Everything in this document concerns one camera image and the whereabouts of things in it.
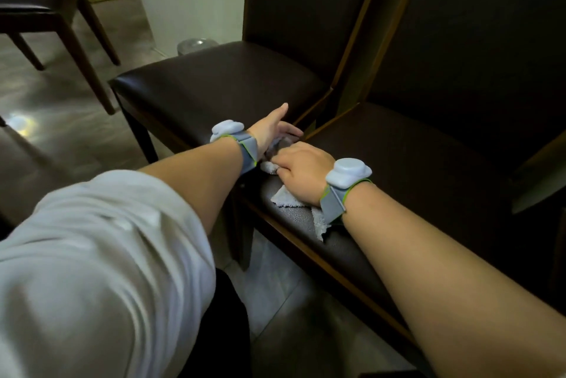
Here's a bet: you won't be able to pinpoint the white shirt sleeve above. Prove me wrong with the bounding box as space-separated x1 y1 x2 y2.
0 169 217 378

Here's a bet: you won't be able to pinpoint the person's left hand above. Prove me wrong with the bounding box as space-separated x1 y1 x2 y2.
248 103 304 158

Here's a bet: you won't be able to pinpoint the black trousers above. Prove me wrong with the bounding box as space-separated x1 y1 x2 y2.
177 269 254 378

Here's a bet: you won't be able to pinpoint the person's left forearm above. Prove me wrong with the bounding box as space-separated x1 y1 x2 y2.
139 137 245 237

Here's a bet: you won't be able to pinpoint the white cleaning cloth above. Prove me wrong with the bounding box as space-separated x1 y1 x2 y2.
259 134 332 242

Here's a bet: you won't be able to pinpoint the clear plastic container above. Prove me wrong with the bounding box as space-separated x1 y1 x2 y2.
177 38 220 57

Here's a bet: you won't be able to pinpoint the person's right forearm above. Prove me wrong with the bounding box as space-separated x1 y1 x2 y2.
343 182 566 378

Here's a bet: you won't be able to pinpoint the white wrist tracker grey strap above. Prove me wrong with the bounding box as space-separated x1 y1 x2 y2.
210 119 260 176
319 158 373 226

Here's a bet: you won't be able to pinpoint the person's right hand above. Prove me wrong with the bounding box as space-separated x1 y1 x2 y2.
272 141 337 208

